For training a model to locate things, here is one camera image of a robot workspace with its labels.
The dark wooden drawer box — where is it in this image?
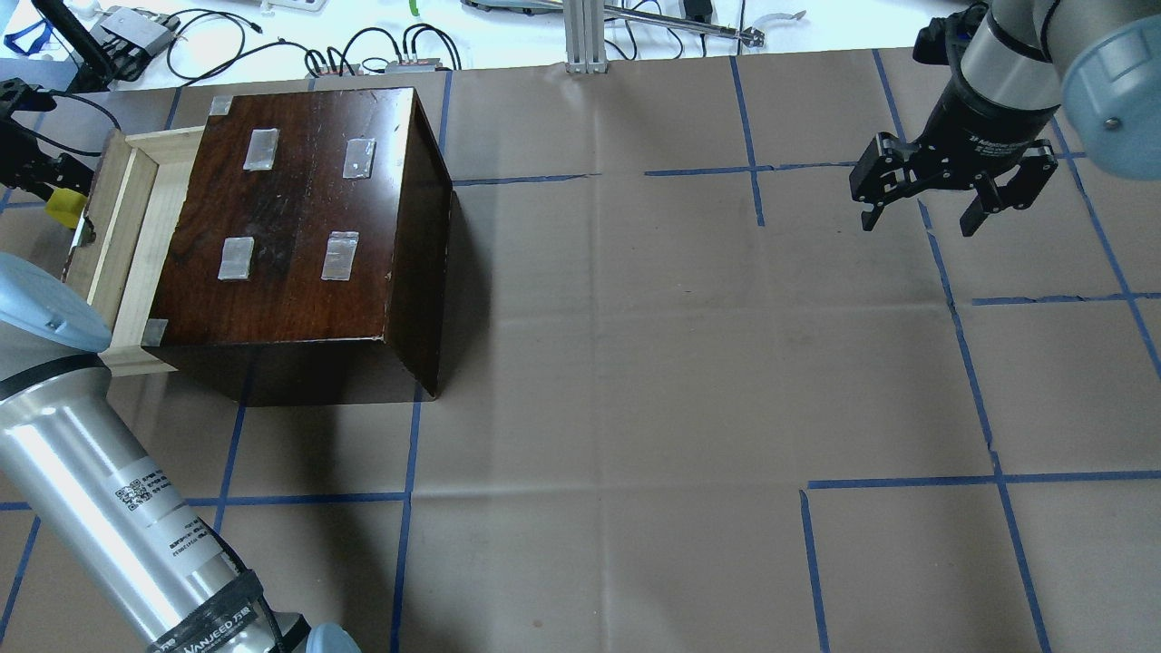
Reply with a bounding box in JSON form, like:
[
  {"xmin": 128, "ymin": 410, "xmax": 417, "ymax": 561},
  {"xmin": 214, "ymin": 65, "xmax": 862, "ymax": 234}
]
[{"xmin": 140, "ymin": 87, "xmax": 454, "ymax": 406}]

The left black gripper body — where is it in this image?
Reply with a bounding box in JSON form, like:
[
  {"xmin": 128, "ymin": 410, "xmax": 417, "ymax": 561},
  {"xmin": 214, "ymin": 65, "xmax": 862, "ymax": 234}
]
[{"xmin": 1, "ymin": 80, "xmax": 46, "ymax": 187}]

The aluminium frame post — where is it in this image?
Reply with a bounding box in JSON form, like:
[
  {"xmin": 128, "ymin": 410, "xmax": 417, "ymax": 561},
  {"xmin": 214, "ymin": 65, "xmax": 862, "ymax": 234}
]
[{"xmin": 562, "ymin": 0, "xmax": 607, "ymax": 74}]

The yellow cube block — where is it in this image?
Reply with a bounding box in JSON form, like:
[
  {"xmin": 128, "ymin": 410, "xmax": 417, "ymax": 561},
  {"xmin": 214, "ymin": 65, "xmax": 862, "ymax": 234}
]
[{"xmin": 44, "ymin": 189, "xmax": 88, "ymax": 231}]

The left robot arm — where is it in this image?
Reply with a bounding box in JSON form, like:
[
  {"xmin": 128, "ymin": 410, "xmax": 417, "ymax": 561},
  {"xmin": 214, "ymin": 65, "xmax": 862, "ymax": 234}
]
[{"xmin": 1, "ymin": 253, "xmax": 356, "ymax": 652}]

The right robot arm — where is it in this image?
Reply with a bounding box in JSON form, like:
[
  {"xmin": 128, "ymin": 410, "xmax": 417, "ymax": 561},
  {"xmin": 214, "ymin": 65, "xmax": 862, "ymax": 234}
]
[{"xmin": 849, "ymin": 1, "xmax": 1160, "ymax": 237}]

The wooden drawer with white handle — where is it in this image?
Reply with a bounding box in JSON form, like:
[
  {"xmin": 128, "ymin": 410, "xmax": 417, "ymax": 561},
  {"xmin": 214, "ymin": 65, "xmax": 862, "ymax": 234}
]
[{"xmin": 62, "ymin": 127, "xmax": 204, "ymax": 376}]

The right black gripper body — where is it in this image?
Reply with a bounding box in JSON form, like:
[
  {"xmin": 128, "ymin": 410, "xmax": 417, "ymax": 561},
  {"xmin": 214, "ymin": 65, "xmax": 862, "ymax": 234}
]
[{"xmin": 849, "ymin": 82, "xmax": 1060, "ymax": 210}]

